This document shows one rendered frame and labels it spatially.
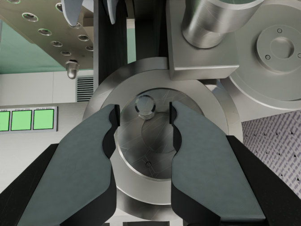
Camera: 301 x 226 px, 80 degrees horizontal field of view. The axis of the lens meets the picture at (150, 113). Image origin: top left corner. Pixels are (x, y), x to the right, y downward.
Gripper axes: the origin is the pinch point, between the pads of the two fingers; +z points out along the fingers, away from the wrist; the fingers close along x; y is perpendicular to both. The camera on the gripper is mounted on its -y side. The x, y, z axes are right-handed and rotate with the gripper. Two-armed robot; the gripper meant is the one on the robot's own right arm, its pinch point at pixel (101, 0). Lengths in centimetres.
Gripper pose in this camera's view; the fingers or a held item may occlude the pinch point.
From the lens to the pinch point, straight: 25.8
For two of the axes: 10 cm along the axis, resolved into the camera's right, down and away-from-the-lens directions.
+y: 0.5, 9.9, -1.5
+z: 0.1, 1.5, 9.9
